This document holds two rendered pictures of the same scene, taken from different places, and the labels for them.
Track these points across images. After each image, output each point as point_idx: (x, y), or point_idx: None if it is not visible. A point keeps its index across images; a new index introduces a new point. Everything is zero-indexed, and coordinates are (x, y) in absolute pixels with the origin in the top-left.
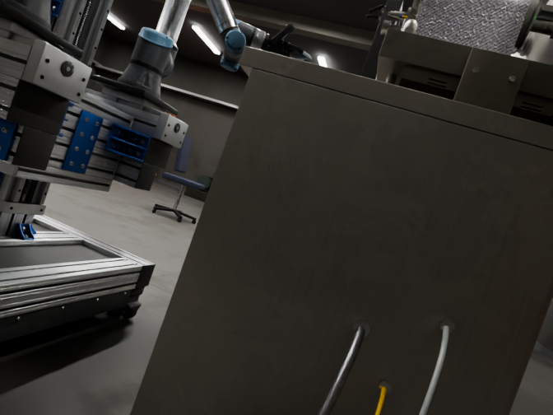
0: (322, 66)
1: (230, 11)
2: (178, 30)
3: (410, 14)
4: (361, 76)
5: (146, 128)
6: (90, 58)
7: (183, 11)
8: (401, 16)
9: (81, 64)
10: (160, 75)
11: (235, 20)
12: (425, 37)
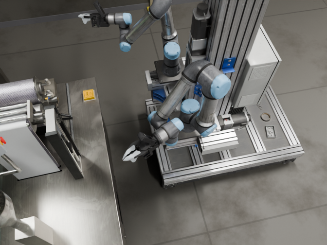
0: (71, 81)
1: (161, 104)
2: (199, 114)
3: (44, 93)
4: (60, 83)
5: None
6: (185, 96)
7: (201, 106)
8: (48, 97)
9: (147, 80)
10: (180, 118)
11: (159, 110)
12: (42, 80)
